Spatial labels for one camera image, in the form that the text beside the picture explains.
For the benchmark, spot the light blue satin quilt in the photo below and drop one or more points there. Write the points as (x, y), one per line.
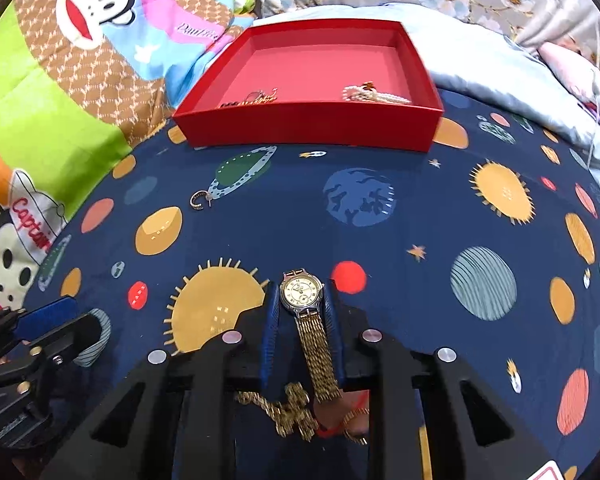
(480, 55)

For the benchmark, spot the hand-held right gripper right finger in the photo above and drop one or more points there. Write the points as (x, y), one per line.
(332, 330)

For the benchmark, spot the red cardboard box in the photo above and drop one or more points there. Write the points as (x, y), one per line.
(305, 125)

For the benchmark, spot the navy planet print blanket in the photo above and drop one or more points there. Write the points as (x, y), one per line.
(405, 210)

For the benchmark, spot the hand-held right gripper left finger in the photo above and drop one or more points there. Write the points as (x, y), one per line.
(270, 330)

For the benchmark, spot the pale pink card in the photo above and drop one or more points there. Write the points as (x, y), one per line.
(545, 472)

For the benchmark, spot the pink printed pillow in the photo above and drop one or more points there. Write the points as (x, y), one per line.
(565, 60)

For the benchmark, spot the colourful cartoon monkey quilt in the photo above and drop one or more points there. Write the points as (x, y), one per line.
(55, 85)

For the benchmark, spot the gold wristwatch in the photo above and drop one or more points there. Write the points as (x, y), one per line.
(300, 292)

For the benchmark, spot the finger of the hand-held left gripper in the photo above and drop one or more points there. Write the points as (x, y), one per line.
(75, 335)
(45, 317)

